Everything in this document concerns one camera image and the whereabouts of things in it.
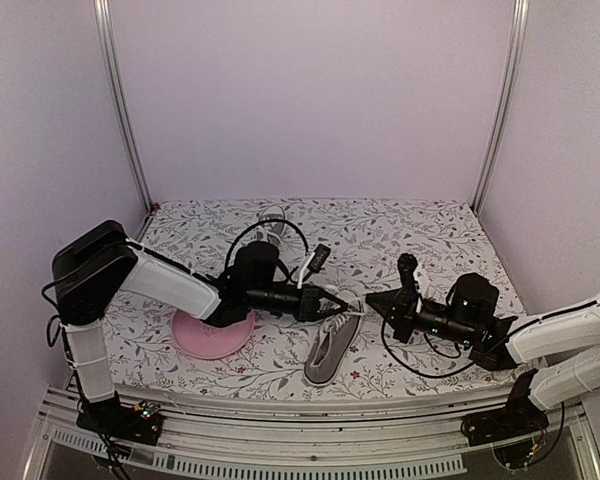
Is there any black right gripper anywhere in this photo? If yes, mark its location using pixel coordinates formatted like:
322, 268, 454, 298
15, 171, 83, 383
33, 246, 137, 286
366, 287, 476, 347

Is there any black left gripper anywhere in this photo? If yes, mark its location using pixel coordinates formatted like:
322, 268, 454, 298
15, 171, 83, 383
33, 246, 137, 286
247, 282, 348, 322

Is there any grey sneaker with red sole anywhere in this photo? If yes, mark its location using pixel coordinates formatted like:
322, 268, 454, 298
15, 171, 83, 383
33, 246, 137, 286
255, 205, 286, 247

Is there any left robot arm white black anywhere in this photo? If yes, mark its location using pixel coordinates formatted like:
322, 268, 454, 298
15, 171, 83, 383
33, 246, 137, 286
41, 220, 347, 446

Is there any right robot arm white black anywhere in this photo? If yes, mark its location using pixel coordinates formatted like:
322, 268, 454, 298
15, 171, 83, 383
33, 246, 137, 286
366, 273, 600, 446

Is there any floral patterned table mat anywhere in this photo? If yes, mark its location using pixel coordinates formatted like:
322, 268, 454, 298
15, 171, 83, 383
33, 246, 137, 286
103, 199, 524, 402

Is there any pink plastic plate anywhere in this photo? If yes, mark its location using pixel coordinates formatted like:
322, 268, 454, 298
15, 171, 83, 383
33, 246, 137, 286
171, 310, 256, 360

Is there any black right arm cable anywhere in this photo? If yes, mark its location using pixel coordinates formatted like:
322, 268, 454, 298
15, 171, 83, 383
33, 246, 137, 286
378, 318, 481, 379

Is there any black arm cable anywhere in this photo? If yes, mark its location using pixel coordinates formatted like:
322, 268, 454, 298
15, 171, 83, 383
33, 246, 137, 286
378, 318, 481, 379
224, 218, 311, 273

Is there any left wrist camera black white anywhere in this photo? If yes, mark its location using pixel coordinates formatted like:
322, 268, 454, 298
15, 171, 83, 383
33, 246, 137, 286
296, 244, 331, 289

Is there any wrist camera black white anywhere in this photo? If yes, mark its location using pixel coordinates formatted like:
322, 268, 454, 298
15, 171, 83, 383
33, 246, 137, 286
296, 244, 331, 289
397, 253, 420, 302

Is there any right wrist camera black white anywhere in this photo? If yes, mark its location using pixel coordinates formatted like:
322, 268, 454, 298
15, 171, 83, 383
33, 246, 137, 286
397, 253, 420, 302

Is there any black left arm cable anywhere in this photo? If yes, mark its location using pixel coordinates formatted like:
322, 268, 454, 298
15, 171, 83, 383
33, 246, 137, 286
224, 218, 311, 273

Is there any aluminium front rail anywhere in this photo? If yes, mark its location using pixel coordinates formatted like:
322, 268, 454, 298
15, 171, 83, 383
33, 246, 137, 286
20, 388, 600, 480

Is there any right aluminium frame post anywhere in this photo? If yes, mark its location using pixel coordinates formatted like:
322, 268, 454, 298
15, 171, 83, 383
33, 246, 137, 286
470, 0, 530, 218

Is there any aluminium frame post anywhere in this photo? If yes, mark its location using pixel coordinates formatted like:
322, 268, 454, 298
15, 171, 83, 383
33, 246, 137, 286
93, 0, 154, 215
470, 0, 530, 218

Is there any left aluminium frame post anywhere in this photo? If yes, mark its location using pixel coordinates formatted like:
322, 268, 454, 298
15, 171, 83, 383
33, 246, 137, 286
93, 0, 154, 215

